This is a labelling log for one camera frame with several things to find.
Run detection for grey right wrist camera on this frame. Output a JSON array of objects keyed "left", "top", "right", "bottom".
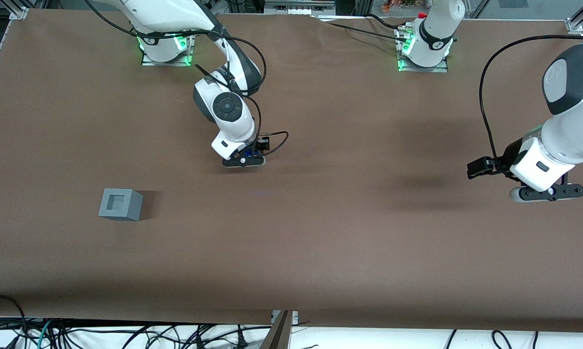
[{"left": 222, "top": 154, "right": 267, "bottom": 168}]

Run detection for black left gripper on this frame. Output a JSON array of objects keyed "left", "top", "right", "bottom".
[{"left": 467, "top": 140, "right": 526, "bottom": 180}]

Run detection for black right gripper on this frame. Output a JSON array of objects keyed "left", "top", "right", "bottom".
[{"left": 247, "top": 137, "right": 272, "bottom": 155}]

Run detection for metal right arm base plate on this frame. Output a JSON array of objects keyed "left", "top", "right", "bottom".
[{"left": 141, "top": 34, "right": 194, "bottom": 67}]

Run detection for black cable across cover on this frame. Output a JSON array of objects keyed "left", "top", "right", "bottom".
[{"left": 316, "top": 17, "right": 413, "bottom": 44}]

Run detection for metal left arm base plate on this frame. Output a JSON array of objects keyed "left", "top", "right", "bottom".
[{"left": 397, "top": 29, "right": 449, "bottom": 73}]

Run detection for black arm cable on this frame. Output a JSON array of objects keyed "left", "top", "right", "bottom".
[
  {"left": 84, "top": 0, "right": 290, "bottom": 158},
  {"left": 479, "top": 35, "right": 583, "bottom": 168}
]

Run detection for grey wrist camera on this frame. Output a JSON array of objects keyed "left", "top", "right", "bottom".
[
  {"left": 509, "top": 184, "right": 583, "bottom": 203},
  {"left": 222, "top": 154, "right": 267, "bottom": 168}
]

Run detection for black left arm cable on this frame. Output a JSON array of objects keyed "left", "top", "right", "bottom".
[{"left": 479, "top": 35, "right": 583, "bottom": 168}]

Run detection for grey device behind table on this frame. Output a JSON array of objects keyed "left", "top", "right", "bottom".
[{"left": 265, "top": 0, "right": 336, "bottom": 15}]

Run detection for black looped floor cable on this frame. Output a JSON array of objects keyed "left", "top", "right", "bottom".
[{"left": 0, "top": 294, "right": 28, "bottom": 340}]

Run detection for orange background object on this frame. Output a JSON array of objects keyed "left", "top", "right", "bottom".
[{"left": 383, "top": 0, "right": 421, "bottom": 13}]

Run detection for brown table cover sheet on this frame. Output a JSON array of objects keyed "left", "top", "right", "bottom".
[{"left": 0, "top": 9, "right": 583, "bottom": 333}]

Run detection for tangled black floor cables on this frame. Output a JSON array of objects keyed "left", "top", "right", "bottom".
[{"left": 30, "top": 322, "right": 273, "bottom": 349}]

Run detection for aluminium profile bar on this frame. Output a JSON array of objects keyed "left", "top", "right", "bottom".
[{"left": 259, "top": 310, "right": 293, "bottom": 349}]

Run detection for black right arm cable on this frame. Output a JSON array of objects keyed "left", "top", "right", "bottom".
[{"left": 84, "top": 0, "right": 290, "bottom": 158}]

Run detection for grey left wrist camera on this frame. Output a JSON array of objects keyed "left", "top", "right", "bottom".
[{"left": 509, "top": 184, "right": 583, "bottom": 203}]

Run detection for teal floor cable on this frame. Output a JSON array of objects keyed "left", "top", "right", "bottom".
[{"left": 35, "top": 319, "right": 54, "bottom": 349}]

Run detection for gray square base block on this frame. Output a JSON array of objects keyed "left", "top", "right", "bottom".
[{"left": 98, "top": 188, "right": 144, "bottom": 222}]

